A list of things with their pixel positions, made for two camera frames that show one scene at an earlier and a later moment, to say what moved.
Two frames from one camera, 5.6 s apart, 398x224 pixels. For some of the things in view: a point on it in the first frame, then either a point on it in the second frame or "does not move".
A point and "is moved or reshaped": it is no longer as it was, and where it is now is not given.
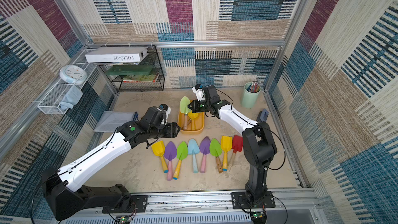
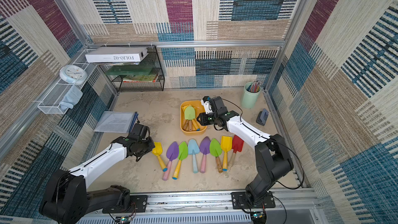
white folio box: x=101 y=54 does not move
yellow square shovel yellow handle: x=226 y=144 does not move
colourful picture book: x=140 y=78 does not move
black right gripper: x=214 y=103 → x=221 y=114
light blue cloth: x=71 y=99 does not move
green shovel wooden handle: x=184 y=103 is moved or reshaped
